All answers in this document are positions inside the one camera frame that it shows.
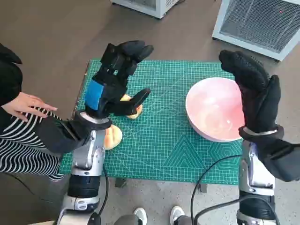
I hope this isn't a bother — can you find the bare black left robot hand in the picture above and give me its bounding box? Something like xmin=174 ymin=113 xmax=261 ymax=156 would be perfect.
xmin=83 ymin=40 xmax=155 ymax=118

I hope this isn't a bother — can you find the person's hand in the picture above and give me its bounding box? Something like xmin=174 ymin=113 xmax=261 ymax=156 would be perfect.
xmin=10 ymin=92 xmax=58 ymax=122

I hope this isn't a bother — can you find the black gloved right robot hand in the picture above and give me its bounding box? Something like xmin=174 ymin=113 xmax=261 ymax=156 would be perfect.
xmin=218 ymin=49 xmax=282 ymax=132

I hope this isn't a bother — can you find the pink bowl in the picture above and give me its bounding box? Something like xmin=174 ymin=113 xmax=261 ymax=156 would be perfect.
xmin=186 ymin=78 xmax=246 ymax=142

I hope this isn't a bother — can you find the orange sliced toy bread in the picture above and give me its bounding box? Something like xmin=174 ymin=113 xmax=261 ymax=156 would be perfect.
xmin=119 ymin=93 xmax=144 ymax=120

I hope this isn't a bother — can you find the round scored toy bun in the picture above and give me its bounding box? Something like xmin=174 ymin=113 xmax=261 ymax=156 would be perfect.
xmin=104 ymin=124 xmax=123 ymax=150

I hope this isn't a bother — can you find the person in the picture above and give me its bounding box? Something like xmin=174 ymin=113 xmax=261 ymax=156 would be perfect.
xmin=113 ymin=206 xmax=195 ymax=225
xmin=0 ymin=43 xmax=66 ymax=181

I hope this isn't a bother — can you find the white mesh cabinet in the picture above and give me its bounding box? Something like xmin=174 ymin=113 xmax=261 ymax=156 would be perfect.
xmin=212 ymin=0 xmax=300 ymax=61

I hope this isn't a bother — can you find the green cutting mat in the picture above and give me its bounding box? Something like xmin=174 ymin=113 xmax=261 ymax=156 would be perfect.
xmin=60 ymin=59 xmax=244 ymax=186

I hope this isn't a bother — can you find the white glass-top cabinet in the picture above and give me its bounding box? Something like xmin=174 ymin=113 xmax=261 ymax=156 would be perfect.
xmin=110 ymin=0 xmax=178 ymax=19

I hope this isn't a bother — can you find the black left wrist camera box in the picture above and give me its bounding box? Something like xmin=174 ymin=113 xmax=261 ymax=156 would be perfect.
xmin=35 ymin=116 xmax=91 ymax=158

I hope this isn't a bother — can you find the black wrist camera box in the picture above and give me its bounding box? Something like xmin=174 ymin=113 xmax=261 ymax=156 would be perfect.
xmin=255 ymin=138 xmax=300 ymax=182
xmin=35 ymin=116 xmax=91 ymax=158

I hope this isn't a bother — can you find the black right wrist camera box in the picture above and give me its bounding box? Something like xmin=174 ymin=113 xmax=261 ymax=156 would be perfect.
xmin=255 ymin=138 xmax=300 ymax=182

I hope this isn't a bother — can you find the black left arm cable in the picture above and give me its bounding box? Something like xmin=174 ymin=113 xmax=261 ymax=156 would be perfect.
xmin=92 ymin=164 xmax=110 ymax=225

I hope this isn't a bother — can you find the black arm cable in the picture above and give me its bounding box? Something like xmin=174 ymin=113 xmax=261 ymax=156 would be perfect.
xmin=190 ymin=153 xmax=243 ymax=225
xmin=194 ymin=196 xmax=281 ymax=225
xmin=92 ymin=164 xmax=110 ymax=225

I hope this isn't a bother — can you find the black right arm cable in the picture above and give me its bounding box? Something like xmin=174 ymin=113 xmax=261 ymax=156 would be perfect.
xmin=190 ymin=153 xmax=243 ymax=225
xmin=194 ymin=196 xmax=281 ymax=225

